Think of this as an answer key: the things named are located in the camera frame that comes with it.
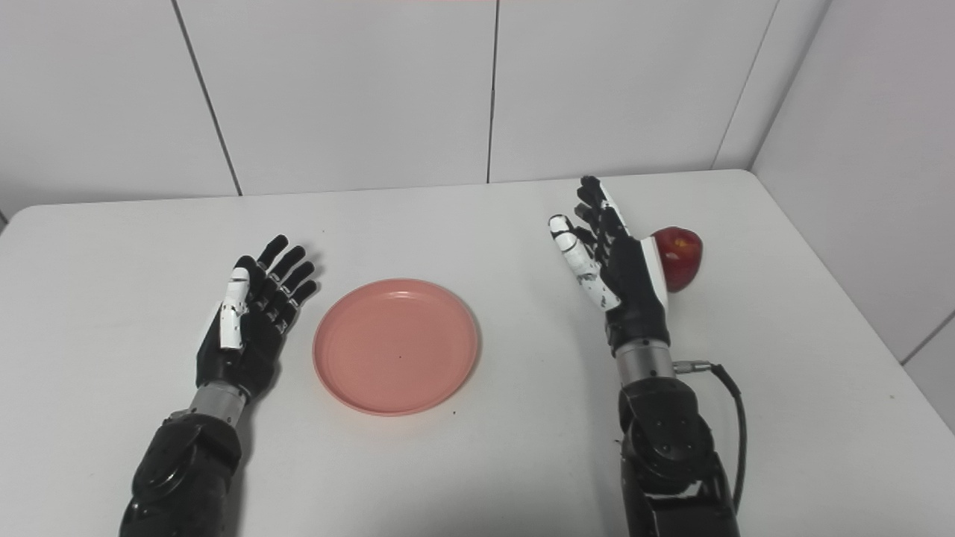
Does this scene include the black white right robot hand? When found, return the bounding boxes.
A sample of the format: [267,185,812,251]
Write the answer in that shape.
[549,175,671,357]

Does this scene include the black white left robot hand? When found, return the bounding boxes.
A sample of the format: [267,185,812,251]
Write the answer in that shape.
[195,234,319,403]

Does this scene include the red apple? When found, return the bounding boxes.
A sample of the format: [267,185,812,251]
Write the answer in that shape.
[651,227,704,293]

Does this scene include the pink round plate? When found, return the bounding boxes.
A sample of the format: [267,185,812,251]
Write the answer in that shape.
[313,278,480,417]

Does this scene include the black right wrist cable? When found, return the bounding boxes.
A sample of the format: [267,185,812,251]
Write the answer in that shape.
[671,360,748,515]

